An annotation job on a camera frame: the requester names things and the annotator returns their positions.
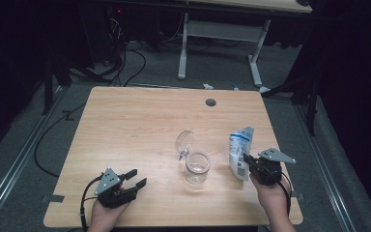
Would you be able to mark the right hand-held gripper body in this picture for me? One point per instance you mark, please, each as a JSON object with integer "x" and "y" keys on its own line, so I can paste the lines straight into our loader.
{"x": 267, "y": 172}

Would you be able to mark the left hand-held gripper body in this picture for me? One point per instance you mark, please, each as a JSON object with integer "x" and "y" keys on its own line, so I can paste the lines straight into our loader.
{"x": 111, "y": 193}

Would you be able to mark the white and blue milk carton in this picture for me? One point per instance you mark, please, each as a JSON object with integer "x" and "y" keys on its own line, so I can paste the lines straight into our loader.
{"x": 238, "y": 151}

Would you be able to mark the clear glass jar with lid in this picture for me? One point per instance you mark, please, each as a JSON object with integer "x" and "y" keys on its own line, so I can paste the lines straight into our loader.
{"x": 198, "y": 167}

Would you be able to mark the person's left hand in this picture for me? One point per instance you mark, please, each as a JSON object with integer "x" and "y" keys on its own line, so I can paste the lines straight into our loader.
{"x": 104, "y": 216}

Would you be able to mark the person's right hand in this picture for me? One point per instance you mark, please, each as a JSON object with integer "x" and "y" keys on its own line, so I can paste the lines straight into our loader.
{"x": 275, "y": 199}

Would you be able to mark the grey tape strip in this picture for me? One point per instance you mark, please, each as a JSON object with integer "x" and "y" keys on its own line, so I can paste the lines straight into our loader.
{"x": 298, "y": 195}
{"x": 54, "y": 198}

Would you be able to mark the dark round table grommet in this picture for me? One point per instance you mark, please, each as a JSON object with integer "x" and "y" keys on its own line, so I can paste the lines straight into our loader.
{"x": 211, "y": 102}

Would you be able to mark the black metal stand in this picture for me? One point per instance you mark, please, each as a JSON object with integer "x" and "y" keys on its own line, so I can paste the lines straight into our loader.
{"x": 312, "y": 106}
{"x": 48, "y": 87}

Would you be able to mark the small white floor connector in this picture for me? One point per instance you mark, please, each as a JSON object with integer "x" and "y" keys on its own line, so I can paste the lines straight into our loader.
{"x": 207, "y": 86}

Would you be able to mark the white-framed wooden desk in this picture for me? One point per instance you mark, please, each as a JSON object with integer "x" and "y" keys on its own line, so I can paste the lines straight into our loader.
{"x": 225, "y": 30}

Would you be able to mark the black computer with red light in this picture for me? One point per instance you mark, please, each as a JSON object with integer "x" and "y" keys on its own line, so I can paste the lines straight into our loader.
{"x": 118, "y": 13}

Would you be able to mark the small black desk object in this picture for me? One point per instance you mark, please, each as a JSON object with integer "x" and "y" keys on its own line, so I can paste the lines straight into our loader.
{"x": 302, "y": 2}

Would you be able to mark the metal floor rail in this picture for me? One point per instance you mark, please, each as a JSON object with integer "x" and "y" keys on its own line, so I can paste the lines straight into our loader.
{"x": 327, "y": 170}
{"x": 16, "y": 164}

